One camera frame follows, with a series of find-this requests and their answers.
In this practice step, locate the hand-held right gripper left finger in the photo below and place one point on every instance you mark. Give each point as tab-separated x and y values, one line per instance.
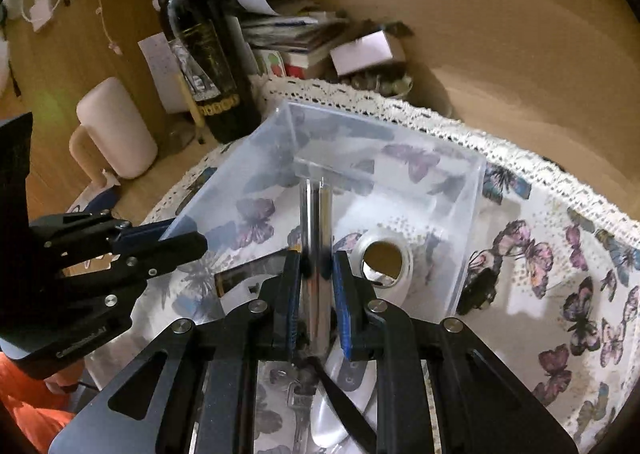
295	304

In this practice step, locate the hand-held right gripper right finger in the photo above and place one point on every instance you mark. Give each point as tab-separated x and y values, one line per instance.
346	306

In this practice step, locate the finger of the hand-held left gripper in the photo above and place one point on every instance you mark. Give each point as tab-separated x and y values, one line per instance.
145	231
165	254

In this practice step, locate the white handheld massager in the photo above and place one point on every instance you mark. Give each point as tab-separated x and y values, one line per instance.
395	284

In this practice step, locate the clear plastic container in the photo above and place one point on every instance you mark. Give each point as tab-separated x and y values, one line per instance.
400	174

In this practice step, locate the person's left hand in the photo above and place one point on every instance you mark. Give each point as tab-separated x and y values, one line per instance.
64	380

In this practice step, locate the white and blue packet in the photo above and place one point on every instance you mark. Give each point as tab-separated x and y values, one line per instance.
95	194

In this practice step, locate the person's orange garment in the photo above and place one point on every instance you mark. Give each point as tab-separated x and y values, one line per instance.
35	419

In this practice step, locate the pink mug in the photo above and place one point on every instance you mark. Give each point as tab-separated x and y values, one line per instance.
117	129

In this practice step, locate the small black clip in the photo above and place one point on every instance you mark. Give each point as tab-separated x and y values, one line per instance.
475	290

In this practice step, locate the yellow stick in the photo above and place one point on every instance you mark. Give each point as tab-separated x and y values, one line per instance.
191	109

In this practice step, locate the white note paper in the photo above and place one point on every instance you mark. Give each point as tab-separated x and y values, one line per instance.
160	69

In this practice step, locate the dark wine bottle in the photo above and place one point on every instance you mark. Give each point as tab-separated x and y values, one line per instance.
210	64

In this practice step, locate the butterfly print lace tablecloth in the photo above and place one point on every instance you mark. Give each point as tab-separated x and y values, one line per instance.
550	284

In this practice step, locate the dish of small trinkets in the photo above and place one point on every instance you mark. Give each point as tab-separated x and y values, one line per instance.
390	81

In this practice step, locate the stack of books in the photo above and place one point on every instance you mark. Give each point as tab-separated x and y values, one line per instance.
290	46

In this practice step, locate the white card box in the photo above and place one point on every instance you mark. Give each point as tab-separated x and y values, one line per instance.
361	53

